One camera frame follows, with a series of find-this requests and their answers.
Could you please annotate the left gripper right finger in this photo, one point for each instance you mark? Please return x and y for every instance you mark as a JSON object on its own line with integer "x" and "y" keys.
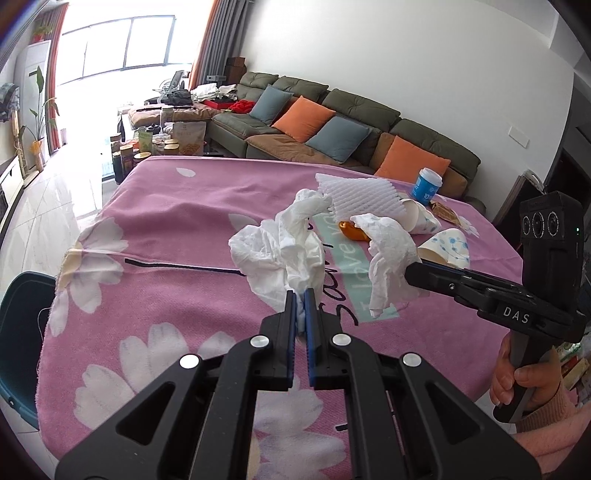
{"x": 341, "y": 362}

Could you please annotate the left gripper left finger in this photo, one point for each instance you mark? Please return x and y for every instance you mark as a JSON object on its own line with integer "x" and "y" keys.
{"x": 263, "y": 362}

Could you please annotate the fingers of the right gripper seen aside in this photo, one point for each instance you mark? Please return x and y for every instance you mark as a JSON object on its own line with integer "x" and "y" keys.
{"x": 441, "y": 279}

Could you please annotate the white tissue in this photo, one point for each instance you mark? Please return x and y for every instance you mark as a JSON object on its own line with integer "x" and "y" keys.
{"x": 393, "y": 250}
{"x": 283, "y": 255}

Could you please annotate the teal trash bin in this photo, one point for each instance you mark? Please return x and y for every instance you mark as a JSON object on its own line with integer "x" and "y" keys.
{"x": 24, "y": 315}

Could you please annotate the right hand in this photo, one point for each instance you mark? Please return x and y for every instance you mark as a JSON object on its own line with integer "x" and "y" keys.
{"x": 543, "y": 378}

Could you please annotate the dotted paper cup front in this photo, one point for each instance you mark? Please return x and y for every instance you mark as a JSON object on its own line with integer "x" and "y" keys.
{"x": 448, "y": 247}

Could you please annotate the dotted paper cup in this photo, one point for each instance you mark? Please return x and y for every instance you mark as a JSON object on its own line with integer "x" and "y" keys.
{"x": 418, "y": 220}
{"x": 448, "y": 247}

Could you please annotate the brown snack packet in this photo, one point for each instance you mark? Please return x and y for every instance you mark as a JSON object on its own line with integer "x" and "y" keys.
{"x": 445, "y": 213}

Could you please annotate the dotted paper cup back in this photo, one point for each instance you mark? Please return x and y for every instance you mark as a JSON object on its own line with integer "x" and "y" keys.
{"x": 418, "y": 220}

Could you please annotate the blue white paper cup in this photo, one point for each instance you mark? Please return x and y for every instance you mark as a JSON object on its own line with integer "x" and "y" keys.
{"x": 426, "y": 186}

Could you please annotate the orange foil wrapper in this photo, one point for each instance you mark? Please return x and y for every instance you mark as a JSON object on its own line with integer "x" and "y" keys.
{"x": 353, "y": 232}

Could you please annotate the orange cushion near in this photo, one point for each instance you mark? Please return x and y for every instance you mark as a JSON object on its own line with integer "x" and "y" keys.
{"x": 404, "y": 161}

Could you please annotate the orange cushion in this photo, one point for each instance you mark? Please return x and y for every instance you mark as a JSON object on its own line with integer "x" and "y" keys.
{"x": 303, "y": 120}
{"x": 404, "y": 161}

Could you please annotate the white foam fruit net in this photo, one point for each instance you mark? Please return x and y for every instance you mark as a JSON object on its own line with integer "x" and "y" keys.
{"x": 357, "y": 196}

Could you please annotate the grey blue cushion near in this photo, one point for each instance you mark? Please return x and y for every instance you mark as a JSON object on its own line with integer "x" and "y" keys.
{"x": 339, "y": 138}

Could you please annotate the grey blue cushion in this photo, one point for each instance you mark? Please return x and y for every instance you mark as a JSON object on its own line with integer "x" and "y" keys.
{"x": 339, "y": 138}
{"x": 270, "y": 104}

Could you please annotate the green sofa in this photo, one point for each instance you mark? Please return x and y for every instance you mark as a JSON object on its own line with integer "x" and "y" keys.
{"x": 240, "y": 135}

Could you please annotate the orange cushion far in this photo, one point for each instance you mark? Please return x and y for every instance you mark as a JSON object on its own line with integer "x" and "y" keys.
{"x": 303, "y": 120}

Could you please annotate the coffee table with jars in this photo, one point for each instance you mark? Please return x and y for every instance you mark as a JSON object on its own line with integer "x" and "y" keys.
{"x": 168, "y": 139}

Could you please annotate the grey blue cushion far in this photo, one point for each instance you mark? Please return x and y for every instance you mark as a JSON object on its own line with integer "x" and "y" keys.
{"x": 270, "y": 104}

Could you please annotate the white TV cabinet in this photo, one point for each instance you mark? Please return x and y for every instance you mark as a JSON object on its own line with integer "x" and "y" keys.
{"x": 12, "y": 186}

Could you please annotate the tall potted plant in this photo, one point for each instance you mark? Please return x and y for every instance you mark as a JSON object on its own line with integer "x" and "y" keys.
{"x": 38, "y": 114}

